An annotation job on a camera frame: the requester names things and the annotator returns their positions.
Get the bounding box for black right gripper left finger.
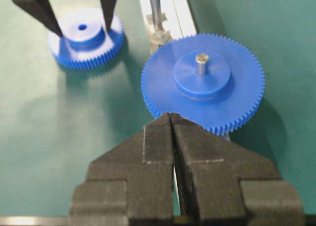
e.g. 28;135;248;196
70;114;174;226

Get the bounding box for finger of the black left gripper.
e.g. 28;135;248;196
12;0;63;37
100;0;117;32

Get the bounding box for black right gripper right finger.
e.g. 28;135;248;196
170;113;305;226

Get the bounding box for small blue gear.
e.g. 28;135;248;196
48;7;124;70

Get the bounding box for free steel shaft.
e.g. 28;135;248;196
150;0;163;31

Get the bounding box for large blue gear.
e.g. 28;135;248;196
140;34;265;136

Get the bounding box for steel shaft in large gear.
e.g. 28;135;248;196
196;53;209;76

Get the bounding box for clear plastic shaft bracket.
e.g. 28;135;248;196
145;14;173;54

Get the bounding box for aluminium extrusion rail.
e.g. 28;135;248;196
140;0;197;40

